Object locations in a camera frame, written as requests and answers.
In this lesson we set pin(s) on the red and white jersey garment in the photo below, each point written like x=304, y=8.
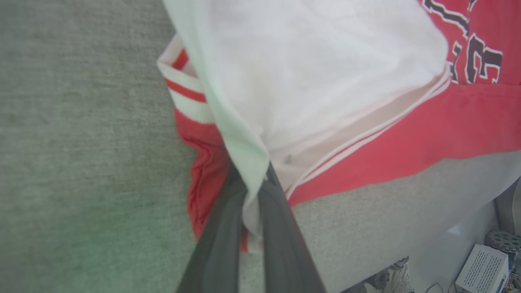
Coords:
x=325, y=81

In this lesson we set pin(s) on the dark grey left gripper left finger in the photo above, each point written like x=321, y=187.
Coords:
x=215, y=248

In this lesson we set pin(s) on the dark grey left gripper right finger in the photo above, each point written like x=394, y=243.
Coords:
x=285, y=244

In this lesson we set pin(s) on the white box with printed text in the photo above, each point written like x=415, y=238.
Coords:
x=482, y=268

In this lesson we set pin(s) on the perforated metal object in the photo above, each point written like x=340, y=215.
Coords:
x=504, y=241

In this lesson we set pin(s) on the grey patterned cloth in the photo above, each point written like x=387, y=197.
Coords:
x=386, y=278

